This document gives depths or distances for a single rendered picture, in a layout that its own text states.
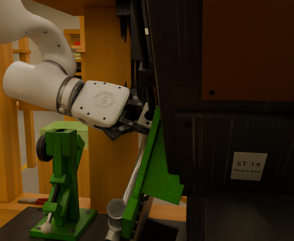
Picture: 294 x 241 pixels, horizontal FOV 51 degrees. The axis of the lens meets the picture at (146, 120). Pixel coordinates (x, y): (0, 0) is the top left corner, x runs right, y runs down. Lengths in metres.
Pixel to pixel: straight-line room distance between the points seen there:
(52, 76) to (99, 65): 0.27
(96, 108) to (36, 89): 0.13
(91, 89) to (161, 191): 0.26
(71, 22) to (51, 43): 10.62
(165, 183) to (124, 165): 0.41
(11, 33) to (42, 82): 0.11
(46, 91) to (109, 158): 0.37
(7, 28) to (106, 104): 0.22
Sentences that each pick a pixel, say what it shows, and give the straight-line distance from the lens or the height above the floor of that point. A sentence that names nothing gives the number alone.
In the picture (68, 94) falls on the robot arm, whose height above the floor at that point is 1.28.
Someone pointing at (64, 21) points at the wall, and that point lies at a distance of 11.43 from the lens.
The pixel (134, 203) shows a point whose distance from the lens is 0.55.
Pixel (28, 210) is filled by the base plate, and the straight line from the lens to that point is 1.04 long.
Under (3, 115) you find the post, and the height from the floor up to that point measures 1.18.
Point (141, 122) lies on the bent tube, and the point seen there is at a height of 1.23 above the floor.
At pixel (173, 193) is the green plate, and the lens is 0.55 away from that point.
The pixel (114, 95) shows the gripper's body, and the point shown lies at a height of 1.28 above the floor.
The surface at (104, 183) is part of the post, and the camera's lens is 0.98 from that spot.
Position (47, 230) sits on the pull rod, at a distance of 0.82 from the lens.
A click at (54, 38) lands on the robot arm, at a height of 1.40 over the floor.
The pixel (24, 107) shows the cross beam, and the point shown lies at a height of 1.20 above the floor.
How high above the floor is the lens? 1.34
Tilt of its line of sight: 10 degrees down
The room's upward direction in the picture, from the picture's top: straight up
